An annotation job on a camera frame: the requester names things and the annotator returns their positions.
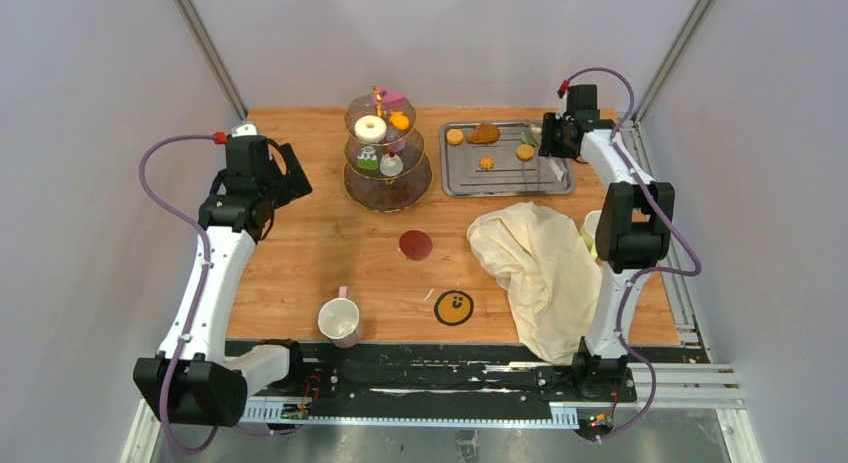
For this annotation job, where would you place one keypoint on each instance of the green cake slice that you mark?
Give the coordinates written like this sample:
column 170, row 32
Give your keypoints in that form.
column 367, row 158

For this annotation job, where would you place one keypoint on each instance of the orange macaron middle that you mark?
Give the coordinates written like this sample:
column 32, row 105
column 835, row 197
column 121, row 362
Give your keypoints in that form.
column 525, row 152

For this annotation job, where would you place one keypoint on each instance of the small orange cookie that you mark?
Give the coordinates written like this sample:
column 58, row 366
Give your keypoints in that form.
column 487, row 163

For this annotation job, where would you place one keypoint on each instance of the brown croissant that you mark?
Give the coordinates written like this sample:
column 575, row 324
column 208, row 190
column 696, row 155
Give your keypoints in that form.
column 483, row 134

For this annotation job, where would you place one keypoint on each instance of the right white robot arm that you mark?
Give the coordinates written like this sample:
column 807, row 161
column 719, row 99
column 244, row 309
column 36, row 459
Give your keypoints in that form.
column 630, row 237

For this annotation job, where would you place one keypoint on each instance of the pink mug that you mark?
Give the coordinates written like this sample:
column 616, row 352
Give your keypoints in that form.
column 340, row 320

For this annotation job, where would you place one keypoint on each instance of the white ring donut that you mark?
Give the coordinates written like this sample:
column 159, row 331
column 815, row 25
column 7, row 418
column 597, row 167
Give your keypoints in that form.
column 370, row 129

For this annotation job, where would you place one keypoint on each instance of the green mug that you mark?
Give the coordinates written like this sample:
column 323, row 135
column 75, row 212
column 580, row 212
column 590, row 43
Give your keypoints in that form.
column 588, row 231

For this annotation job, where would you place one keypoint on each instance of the cream cloth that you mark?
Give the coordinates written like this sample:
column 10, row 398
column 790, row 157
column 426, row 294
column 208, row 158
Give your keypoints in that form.
column 538, row 257

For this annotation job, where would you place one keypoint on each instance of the metal baking tray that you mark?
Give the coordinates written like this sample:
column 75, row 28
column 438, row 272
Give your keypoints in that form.
column 462, row 177

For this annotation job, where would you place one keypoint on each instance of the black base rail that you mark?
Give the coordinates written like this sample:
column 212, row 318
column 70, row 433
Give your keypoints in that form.
column 459, row 382

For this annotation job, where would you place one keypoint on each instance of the three-tier glass cake stand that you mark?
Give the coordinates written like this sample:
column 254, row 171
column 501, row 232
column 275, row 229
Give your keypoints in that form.
column 371, row 189

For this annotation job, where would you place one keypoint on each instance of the red round coaster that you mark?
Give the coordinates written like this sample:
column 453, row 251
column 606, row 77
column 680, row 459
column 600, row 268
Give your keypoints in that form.
column 415, row 244

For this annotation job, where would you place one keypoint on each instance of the orange macaron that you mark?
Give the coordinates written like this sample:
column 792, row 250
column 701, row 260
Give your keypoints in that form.
column 454, row 136
column 525, row 152

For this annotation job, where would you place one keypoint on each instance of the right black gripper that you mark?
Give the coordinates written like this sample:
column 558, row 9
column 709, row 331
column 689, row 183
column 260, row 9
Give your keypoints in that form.
column 551, row 122

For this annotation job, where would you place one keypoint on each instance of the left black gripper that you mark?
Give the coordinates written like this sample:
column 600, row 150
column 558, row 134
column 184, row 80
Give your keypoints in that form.
column 292, row 184

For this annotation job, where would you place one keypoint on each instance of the green cupcake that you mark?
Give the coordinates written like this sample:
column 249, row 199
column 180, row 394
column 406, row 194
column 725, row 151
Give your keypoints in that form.
column 528, row 138

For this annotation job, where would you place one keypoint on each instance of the orange macaron top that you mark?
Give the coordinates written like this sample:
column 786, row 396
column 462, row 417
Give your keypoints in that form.
column 454, row 136

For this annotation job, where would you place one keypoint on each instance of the yellow smiley coaster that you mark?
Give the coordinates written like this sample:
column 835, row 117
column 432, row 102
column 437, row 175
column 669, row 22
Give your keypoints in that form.
column 453, row 308

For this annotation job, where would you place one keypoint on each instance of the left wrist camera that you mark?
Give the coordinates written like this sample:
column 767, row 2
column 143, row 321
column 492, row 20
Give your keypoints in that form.
column 244, row 129

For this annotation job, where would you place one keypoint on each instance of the orange pastry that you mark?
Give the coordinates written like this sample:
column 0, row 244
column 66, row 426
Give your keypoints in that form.
column 399, row 120

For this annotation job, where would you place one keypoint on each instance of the metal tongs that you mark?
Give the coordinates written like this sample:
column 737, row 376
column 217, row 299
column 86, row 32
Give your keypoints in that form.
column 557, row 167

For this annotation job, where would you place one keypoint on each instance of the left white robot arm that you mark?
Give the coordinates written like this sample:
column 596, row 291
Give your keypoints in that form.
column 189, row 380

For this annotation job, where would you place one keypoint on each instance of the white cupcake with cherry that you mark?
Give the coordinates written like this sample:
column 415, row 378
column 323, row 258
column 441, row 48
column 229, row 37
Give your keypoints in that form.
column 391, row 165

